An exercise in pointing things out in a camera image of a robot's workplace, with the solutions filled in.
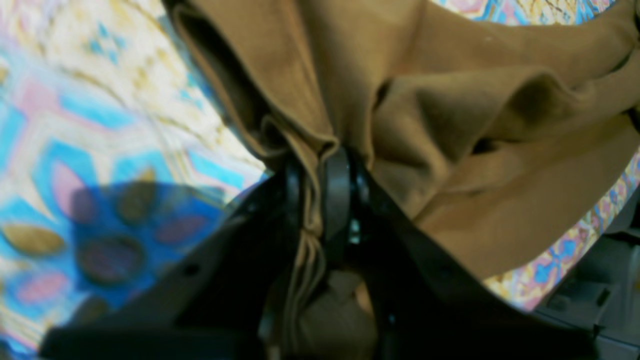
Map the patterned tablecloth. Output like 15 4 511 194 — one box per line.
0 0 640 360

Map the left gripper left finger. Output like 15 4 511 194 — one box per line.
39 160 303 360

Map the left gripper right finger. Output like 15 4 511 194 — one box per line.
323 148 598 360

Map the brown t-shirt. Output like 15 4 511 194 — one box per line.
163 0 639 360

